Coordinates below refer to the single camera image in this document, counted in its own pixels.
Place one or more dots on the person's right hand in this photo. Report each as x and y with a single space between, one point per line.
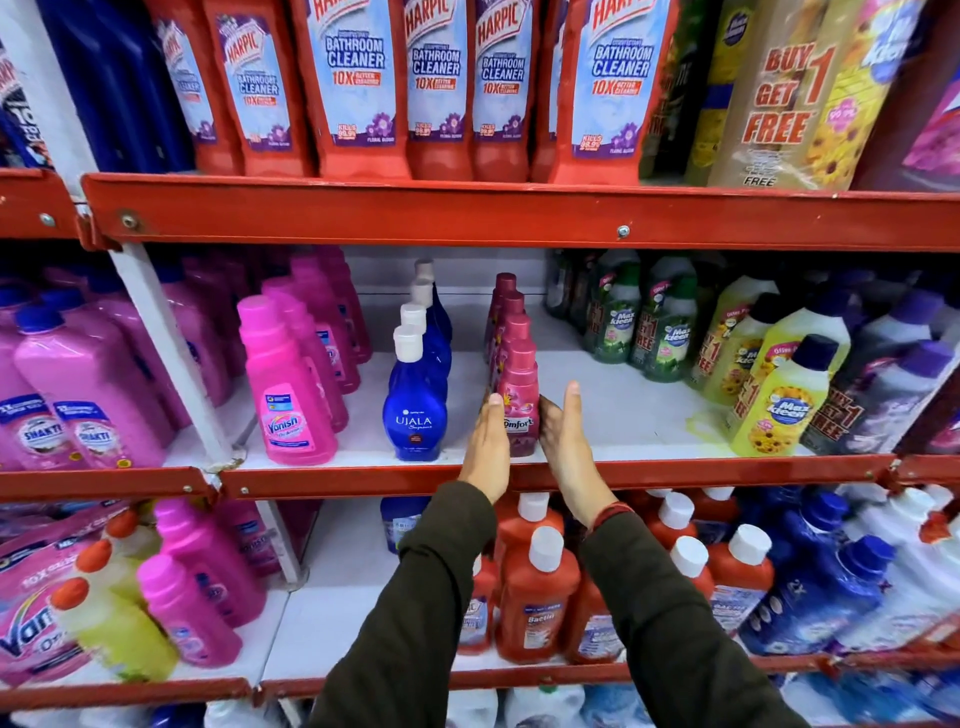
574 465

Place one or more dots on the person's left hand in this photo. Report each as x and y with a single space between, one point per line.
486 457

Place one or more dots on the person's left thumb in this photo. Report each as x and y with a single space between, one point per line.
495 420

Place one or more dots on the person's right thumb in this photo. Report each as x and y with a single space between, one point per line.
575 416

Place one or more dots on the dark pink fabric conditioner bottle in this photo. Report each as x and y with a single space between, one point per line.
499 285
520 397
512 334
504 307

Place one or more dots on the person's right forearm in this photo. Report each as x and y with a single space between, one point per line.
667 630

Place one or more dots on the person's left forearm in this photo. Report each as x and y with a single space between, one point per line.
420 600

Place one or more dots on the blue bottle with white cap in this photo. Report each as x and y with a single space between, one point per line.
439 311
429 268
433 341
415 409

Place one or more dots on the red thread wrist band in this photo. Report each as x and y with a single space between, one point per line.
609 514

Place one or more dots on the group of green floor cleaner bottles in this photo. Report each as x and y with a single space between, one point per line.
637 322

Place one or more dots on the small blue bottle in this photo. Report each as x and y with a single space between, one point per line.
401 521

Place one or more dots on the yellow floor cleaner bottle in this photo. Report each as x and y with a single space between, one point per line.
739 352
731 300
802 330
780 412

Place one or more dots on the group of orange white-capped bottles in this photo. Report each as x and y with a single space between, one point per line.
540 592

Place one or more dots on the row of pink stain remover bottles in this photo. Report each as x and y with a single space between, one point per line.
289 390

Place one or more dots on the pink bottle with pink cap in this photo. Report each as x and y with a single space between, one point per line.
214 559
187 615
251 536

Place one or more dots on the white plastic bottle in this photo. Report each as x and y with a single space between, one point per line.
544 706
472 709

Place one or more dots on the group of blue liquid bottles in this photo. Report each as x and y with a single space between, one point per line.
817 577

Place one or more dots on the group of purple-capped cleaner bottles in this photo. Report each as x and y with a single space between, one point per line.
885 382

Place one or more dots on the dark green cleaner bottle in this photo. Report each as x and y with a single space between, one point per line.
679 97

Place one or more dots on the row of red bathroom cleaner bottles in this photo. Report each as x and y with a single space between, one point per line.
420 90

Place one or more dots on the yellow cleaner bottle blue label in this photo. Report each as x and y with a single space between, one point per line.
716 97

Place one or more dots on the group of white cleaner bottles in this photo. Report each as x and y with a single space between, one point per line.
911 555

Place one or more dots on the yellow bottle with orange cap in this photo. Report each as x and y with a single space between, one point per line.
112 566
112 634
135 529

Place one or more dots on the yellow bottle twin pack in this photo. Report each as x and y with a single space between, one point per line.
810 105

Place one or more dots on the group of light blue packs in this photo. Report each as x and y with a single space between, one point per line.
870 697

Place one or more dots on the group of lilac blue-capped bottles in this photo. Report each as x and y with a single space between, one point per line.
82 382

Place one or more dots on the magenta floral cleaner bottle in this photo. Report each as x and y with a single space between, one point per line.
926 127

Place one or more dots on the pink stain remover pouch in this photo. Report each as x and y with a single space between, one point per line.
37 600

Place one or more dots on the group of dark blue bottles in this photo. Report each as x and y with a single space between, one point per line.
112 82

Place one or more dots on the long red shelf rail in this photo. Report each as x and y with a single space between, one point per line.
487 214
375 480
525 675

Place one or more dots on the white shelf upright post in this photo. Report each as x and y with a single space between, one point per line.
176 352

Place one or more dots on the short red shelf rail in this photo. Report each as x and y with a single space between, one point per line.
34 202
120 694
97 484
930 469

